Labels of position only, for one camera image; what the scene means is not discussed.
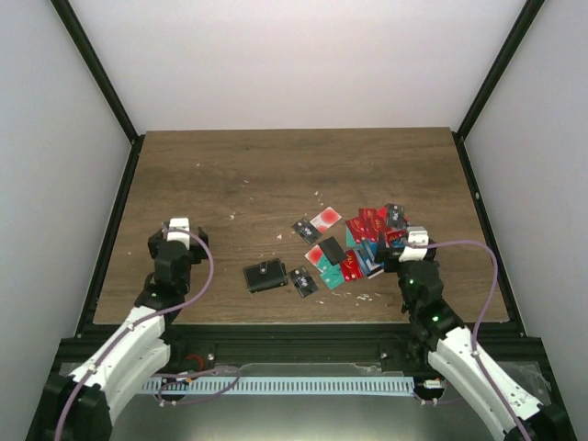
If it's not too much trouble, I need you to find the white card red circle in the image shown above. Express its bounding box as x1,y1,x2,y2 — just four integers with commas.
304,245,330,273

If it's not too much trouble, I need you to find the plain black card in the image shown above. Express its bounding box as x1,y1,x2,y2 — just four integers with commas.
319,237,346,266

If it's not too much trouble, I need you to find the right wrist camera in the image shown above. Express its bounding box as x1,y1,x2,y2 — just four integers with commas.
399,226,429,263

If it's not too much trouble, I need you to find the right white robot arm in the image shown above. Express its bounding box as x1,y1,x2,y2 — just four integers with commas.
375,227,573,440

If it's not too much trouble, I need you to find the left black frame post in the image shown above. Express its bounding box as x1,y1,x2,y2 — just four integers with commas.
49,0,140,143

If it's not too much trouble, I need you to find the black VIP card pile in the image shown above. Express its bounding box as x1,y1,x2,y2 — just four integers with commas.
385,203,407,230

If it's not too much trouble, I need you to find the light blue cable duct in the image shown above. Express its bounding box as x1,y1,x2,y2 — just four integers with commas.
139,376,414,397

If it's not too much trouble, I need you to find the right black frame post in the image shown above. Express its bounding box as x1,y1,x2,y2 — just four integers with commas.
452,0,546,139

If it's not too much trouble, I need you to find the red card with gold text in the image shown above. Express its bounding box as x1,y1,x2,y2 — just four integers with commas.
339,249,364,282

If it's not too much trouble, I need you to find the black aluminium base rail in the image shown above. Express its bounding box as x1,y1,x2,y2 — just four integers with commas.
52,322,547,373

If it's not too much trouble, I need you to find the teal card upper pile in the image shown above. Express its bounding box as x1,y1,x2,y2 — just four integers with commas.
321,266,345,289

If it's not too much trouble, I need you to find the black leather card holder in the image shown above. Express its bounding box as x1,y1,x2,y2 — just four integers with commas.
243,258,288,293

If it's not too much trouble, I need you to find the black frame post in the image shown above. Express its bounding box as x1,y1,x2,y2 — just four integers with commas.
452,0,546,139
49,0,140,143

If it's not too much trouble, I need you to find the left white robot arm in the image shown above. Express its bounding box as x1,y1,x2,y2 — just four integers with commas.
39,218,212,440

